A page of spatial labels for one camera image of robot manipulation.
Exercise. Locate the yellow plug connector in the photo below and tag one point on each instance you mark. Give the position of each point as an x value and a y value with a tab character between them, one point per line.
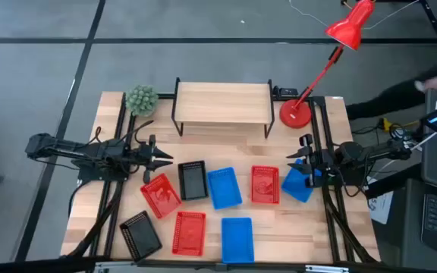
385	124

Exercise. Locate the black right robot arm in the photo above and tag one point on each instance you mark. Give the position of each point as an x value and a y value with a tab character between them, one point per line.
355	153

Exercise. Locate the green artificial succulent plant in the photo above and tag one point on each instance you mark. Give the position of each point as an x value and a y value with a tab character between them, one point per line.
142	100

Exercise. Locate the white paper sheet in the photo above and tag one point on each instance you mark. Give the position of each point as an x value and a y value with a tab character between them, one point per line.
381	206

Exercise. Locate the red plastic slotted basket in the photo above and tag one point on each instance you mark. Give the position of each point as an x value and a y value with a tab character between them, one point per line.
189	234
265	185
161	196

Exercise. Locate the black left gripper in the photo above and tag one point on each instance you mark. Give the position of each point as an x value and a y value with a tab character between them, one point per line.
142	159

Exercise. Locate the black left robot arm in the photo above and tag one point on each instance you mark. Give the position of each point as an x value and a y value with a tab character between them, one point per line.
89	151

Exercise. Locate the black metal rig frame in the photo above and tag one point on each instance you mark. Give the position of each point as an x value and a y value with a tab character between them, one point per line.
330	212

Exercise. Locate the small black box device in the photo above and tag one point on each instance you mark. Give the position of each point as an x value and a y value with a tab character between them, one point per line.
287	92

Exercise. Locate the black plastic slotted basket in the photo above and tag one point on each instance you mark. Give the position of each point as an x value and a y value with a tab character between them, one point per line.
141	237
193	181

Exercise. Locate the person's hand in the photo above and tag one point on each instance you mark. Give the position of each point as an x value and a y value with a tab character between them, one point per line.
432	83

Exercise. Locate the blue plastic slotted basket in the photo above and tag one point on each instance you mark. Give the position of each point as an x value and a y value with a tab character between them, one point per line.
237	240
296	187
224	188

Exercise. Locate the red desk lamp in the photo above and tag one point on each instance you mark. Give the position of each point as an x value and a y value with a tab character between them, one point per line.
295	113

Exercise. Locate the person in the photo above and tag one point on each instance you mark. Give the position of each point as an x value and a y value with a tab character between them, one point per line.
389	99

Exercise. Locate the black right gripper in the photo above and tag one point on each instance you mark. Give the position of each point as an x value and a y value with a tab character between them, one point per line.
319	167

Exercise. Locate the wooden shelf with black frame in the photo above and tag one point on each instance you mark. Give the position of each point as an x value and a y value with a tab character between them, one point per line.
222	102

